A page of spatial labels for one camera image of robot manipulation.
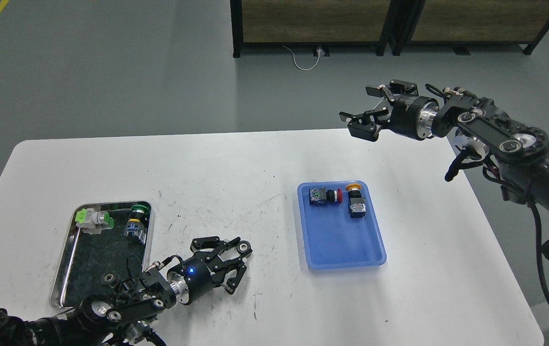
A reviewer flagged yellow push button switch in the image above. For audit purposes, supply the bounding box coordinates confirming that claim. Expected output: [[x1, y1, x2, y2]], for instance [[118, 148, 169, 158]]
[[345, 183, 366, 218]]

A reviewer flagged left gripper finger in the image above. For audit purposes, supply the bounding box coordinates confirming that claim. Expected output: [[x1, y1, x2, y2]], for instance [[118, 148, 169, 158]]
[[189, 236, 239, 262], [212, 250, 251, 294]]

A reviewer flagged red push button switch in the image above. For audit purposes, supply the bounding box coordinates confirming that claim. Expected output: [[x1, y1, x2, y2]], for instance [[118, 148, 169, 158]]
[[308, 187, 343, 206]]

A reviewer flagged white green push button switch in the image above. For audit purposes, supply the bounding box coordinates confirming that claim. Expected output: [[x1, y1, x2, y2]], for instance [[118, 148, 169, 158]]
[[74, 208, 114, 235]]

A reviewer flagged wooden cabinet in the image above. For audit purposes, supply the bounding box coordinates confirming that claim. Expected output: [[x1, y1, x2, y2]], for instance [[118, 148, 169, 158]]
[[389, 0, 549, 56], [230, 0, 402, 58]]

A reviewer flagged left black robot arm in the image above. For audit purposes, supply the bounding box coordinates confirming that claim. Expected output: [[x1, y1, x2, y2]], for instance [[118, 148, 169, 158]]
[[0, 236, 252, 346]]

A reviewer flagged white cable on floor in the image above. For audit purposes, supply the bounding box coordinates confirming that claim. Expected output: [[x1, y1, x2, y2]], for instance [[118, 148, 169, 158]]
[[282, 45, 323, 71]]

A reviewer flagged right wooden cabinet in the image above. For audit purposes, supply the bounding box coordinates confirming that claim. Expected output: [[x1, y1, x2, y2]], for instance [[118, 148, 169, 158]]
[[389, 0, 549, 56]]

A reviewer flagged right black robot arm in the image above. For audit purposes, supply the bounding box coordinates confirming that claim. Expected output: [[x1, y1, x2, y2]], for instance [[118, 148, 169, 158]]
[[339, 79, 549, 306]]

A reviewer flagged blue plastic tray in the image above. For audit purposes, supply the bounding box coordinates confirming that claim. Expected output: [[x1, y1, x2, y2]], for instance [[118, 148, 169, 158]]
[[297, 180, 387, 270]]

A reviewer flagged left wooden cabinet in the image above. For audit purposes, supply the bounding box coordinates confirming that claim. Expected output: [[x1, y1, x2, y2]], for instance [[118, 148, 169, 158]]
[[230, 0, 402, 58]]

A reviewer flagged silver metal tray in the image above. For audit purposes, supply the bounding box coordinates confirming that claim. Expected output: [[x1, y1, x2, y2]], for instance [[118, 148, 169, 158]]
[[50, 201, 153, 309]]

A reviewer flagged floor power socket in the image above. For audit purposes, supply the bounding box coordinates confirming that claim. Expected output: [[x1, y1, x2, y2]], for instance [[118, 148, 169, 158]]
[[312, 46, 330, 58]]

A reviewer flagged black gear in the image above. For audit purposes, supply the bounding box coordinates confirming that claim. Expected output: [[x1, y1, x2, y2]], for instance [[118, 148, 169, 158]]
[[100, 273, 119, 288], [236, 240, 252, 257]]

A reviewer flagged green black push button switch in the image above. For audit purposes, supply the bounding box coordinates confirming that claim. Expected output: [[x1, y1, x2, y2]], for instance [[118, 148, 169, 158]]
[[124, 204, 150, 245]]

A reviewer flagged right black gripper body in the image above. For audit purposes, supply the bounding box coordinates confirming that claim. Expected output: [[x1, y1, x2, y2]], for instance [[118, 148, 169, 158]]
[[389, 96, 439, 141]]

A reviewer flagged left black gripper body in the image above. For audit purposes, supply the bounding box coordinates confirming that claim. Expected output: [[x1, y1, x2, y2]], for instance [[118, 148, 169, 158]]
[[166, 258, 222, 305]]

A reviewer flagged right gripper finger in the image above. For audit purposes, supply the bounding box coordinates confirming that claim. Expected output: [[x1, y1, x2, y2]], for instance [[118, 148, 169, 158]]
[[365, 80, 419, 104], [339, 108, 391, 142]]

